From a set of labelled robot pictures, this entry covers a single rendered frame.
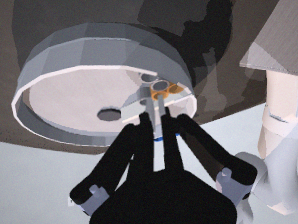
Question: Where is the bronze bushing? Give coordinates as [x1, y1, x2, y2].
[167, 81, 184, 94]
[150, 86, 169, 100]

